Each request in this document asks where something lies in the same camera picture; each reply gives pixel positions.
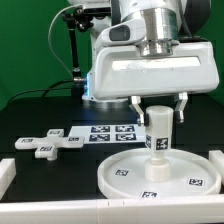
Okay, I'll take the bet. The white round table top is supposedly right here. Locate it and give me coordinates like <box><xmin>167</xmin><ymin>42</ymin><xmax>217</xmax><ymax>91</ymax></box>
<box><xmin>97</xmin><ymin>148</ymin><xmax>222</xmax><ymax>199</ymax></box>

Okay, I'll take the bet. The white fiducial marker sheet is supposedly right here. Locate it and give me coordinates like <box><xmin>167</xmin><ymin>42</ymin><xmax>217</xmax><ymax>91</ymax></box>
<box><xmin>69</xmin><ymin>124</ymin><xmax>145</xmax><ymax>144</ymax></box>

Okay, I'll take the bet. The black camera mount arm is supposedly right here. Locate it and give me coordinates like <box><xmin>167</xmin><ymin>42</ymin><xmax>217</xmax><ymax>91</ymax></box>
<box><xmin>62</xmin><ymin>7</ymin><xmax>93</xmax><ymax>97</ymax></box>

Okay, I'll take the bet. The white front border rail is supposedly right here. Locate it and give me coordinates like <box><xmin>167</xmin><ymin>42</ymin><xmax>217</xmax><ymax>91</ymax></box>
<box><xmin>0</xmin><ymin>195</ymin><xmax>224</xmax><ymax>224</ymax></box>

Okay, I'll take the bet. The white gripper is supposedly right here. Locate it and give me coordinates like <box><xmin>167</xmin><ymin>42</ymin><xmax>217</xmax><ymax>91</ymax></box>
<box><xmin>92</xmin><ymin>42</ymin><xmax>219</xmax><ymax>127</ymax></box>

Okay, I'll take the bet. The grey camera on mount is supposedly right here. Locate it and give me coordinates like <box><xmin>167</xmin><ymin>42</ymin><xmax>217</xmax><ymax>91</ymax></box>
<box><xmin>82</xmin><ymin>0</ymin><xmax>111</xmax><ymax>15</ymax></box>

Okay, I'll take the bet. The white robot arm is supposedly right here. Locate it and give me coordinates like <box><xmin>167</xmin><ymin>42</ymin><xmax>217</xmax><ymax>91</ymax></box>
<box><xmin>68</xmin><ymin>0</ymin><xmax>219</xmax><ymax>126</ymax></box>

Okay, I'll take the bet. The black cable on table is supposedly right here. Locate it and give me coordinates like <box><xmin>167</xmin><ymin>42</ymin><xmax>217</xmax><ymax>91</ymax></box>
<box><xmin>6</xmin><ymin>79</ymin><xmax>84</xmax><ymax>105</ymax></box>

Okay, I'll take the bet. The white border block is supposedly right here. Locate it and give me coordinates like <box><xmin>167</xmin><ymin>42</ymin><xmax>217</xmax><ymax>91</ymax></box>
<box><xmin>0</xmin><ymin>158</ymin><xmax>16</xmax><ymax>200</ymax></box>
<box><xmin>209</xmin><ymin>150</ymin><xmax>224</xmax><ymax>185</ymax></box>

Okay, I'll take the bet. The grey camera cable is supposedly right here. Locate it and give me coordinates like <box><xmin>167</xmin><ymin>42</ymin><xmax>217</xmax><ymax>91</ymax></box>
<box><xmin>47</xmin><ymin>4</ymin><xmax>81</xmax><ymax>80</ymax></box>

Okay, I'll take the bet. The white left border block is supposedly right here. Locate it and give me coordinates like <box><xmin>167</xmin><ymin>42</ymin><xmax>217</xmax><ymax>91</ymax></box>
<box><xmin>0</xmin><ymin>158</ymin><xmax>16</xmax><ymax>200</ymax></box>

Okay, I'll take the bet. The white right border block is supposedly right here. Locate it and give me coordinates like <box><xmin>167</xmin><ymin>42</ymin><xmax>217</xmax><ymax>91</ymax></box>
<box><xmin>209</xmin><ymin>150</ymin><xmax>224</xmax><ymax>185</ymax></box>

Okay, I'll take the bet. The white cross-shaped table base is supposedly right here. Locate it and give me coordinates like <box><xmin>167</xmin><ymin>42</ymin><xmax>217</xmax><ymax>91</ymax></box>
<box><xmin>15</xmin><ymin>129</ymin><xmax>85</xmax><ymax>161</ymax></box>

